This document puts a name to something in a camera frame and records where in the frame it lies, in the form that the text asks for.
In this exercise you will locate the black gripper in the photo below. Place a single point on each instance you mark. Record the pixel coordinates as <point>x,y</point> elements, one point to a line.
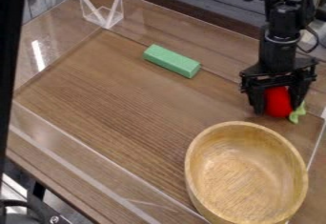
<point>278,68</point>

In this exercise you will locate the red plush fruit green leaf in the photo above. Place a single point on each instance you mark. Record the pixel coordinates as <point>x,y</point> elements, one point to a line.
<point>278,106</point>

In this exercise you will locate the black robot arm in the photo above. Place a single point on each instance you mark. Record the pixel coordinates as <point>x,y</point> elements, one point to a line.
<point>287,16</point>

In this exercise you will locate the green rectangular block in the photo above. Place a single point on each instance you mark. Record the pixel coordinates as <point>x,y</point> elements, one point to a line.
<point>171,61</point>

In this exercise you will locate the wooden bowl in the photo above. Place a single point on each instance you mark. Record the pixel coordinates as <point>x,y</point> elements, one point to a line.
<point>244,175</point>

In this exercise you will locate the clear acrylic tray wall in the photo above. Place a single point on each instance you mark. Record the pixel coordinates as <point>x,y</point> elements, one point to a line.
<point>103,120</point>

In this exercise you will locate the clear acrylic corner bracket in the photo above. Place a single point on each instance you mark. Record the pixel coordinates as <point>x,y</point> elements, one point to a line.
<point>104,17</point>

